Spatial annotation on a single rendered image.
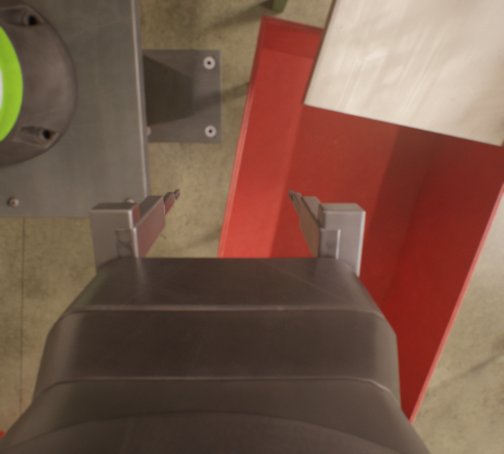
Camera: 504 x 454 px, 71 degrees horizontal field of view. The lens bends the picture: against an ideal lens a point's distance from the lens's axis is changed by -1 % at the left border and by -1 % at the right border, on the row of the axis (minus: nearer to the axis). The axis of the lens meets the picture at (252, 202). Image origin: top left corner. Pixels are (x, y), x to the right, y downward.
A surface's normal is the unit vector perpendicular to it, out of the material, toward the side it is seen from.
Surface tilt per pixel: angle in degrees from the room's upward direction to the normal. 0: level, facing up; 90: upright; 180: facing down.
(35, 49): 73
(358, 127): 0
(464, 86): 30
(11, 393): 0
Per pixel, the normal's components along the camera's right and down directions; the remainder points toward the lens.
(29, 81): 0.99, 0.09
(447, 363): 0.02, 0.26
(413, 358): -0.98, -0.18
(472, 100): -0.07, 0.70
